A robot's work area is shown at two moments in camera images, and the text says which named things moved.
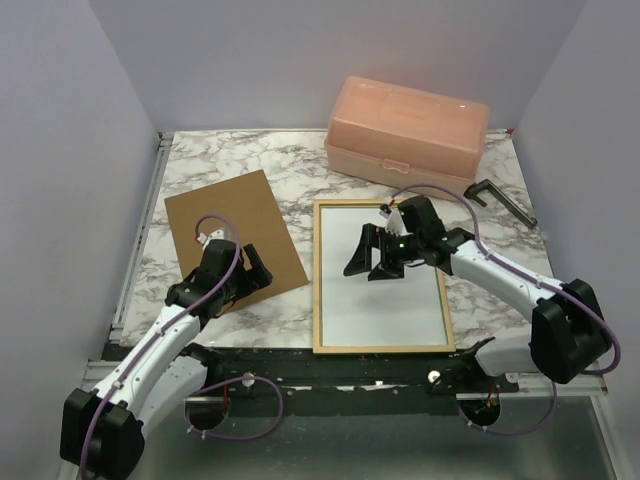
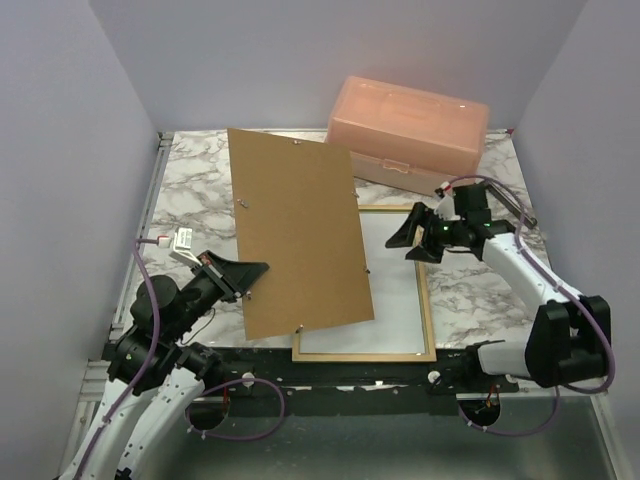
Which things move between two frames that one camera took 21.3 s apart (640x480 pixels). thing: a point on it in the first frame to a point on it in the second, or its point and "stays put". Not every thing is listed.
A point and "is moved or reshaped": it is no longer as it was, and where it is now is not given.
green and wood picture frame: [317, 294] to [400, 331]
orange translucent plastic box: [404, 136] stays put
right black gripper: [373, 236] to [404, 237]
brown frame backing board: [243, 209] is moved or reshaped
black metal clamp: [515, 208] stays put
